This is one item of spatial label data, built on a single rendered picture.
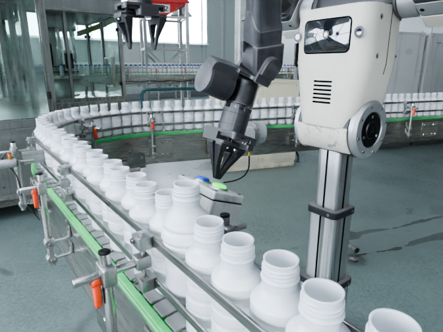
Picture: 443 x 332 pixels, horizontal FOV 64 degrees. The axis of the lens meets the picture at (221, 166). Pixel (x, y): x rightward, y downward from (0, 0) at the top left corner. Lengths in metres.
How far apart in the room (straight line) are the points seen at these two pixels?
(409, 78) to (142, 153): 5.43
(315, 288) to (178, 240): 0.20
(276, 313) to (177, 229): 0.18
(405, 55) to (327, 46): 5.67
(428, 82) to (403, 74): 0.58
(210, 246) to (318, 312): 0.17
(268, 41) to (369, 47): 0.35
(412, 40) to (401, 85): 0.71
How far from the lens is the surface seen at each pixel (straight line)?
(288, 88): 4.83
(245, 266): 0.40
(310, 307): 0.33
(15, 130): 3.55
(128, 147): 1.96
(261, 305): 0.38
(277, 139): 2.24
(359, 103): 0.98
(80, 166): 0.89
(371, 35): 0.96
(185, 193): 0.47
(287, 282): 0.36
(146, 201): 0.58
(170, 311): 0.57
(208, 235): 0.43
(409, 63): 6.71
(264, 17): 0.67
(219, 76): 0.66
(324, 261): 1.17
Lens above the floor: 1.35
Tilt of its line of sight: 16 degrees down
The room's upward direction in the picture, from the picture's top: straight up
